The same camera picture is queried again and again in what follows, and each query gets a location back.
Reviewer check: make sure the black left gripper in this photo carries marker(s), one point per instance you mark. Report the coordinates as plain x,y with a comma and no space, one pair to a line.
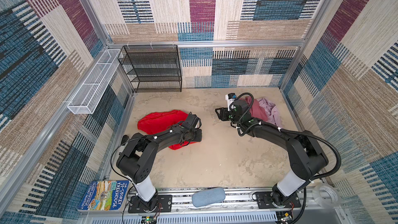
198,130

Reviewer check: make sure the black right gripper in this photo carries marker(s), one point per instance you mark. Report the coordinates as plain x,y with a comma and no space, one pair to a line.
222,113

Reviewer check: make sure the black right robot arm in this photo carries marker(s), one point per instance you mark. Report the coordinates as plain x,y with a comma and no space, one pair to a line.
306,157

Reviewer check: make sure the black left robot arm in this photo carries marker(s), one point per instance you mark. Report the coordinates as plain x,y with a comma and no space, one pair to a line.
138,156

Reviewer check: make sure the maroon cloth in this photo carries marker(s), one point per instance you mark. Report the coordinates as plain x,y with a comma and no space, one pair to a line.
256,110

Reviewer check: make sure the light pink cloth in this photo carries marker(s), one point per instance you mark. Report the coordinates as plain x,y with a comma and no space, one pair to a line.
271,111

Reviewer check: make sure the black mesh shelf rack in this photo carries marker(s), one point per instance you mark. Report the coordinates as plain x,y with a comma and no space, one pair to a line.
152,68

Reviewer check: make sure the blue-grey oval pad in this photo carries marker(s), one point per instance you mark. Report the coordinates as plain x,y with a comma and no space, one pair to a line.
208,196

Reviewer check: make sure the treehouse picture book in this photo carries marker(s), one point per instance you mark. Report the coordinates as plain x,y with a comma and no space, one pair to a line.
106,195

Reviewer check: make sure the clear tape roll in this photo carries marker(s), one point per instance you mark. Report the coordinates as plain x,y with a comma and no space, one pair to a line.
326,196

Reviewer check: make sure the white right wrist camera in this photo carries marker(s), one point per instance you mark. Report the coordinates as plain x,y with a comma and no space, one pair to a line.
230,98

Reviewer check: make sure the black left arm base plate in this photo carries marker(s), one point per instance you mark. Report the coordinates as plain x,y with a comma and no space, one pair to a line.
159,203

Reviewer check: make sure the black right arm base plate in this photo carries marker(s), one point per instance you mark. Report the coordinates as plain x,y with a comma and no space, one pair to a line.
265,200

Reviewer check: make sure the white wire basket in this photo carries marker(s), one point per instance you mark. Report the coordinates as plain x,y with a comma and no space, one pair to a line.
89,94

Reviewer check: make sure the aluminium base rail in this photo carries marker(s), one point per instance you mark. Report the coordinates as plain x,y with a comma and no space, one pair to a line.
237,208

